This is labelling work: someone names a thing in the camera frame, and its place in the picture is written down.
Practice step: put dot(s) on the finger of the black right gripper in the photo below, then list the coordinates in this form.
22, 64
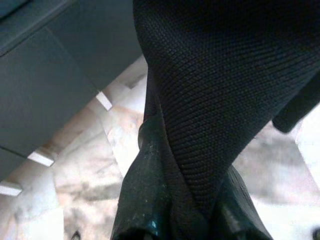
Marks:
297, 107

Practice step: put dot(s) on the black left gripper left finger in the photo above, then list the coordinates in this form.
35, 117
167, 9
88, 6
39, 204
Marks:
142, 200

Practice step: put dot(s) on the black garment red stripe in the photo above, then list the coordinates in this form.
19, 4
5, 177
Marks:
212, 75

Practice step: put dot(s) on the black TV console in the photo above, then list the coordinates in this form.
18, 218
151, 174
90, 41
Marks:
50, 75

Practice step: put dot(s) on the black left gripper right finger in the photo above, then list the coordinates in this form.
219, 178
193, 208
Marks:
240, 215

